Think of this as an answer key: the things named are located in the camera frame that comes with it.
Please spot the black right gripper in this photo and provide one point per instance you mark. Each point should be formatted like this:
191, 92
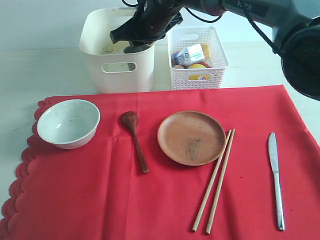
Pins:
152, 16

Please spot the stainless steel cup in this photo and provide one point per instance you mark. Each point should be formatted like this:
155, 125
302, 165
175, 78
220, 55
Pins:
134, 49

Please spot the brown egg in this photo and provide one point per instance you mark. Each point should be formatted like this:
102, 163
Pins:
178, 66

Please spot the small milk carton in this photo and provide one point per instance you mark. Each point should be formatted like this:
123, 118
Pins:
189, 55

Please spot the yellow lemon with sticker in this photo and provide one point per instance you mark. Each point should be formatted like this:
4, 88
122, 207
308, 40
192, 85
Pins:
197, 77

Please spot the yellow cheese wedge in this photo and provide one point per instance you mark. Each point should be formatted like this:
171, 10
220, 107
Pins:
206, 51

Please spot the red toy sausage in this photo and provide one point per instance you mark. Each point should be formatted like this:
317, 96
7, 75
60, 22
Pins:
205, 64

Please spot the stainless steel table knife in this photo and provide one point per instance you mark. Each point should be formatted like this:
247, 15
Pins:
274, 162

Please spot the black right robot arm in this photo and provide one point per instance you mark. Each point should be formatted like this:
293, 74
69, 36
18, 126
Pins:
290, 27

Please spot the cream plastic bin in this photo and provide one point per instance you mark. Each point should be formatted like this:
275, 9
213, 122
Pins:
112, 70

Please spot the dark wooden spoon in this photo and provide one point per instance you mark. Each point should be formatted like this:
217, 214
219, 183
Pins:
130, 120

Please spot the white perforated plastic basket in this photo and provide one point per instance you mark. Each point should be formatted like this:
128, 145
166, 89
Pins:
180, 37

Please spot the white ceramic bowl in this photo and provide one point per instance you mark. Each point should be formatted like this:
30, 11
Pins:
69, 124

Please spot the brown wooden plate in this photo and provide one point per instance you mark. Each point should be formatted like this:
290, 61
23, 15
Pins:
191, 138

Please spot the wooden chopstick right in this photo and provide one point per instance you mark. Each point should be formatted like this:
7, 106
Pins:
220, 183

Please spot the wooden chopstick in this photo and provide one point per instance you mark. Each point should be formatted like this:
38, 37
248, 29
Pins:
210, 185
220, 183

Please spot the red scalloped tablecloth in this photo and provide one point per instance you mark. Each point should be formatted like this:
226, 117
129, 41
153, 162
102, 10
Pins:
98, 192

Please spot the wooden chopstick left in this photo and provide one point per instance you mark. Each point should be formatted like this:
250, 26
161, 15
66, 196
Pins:
210, 185

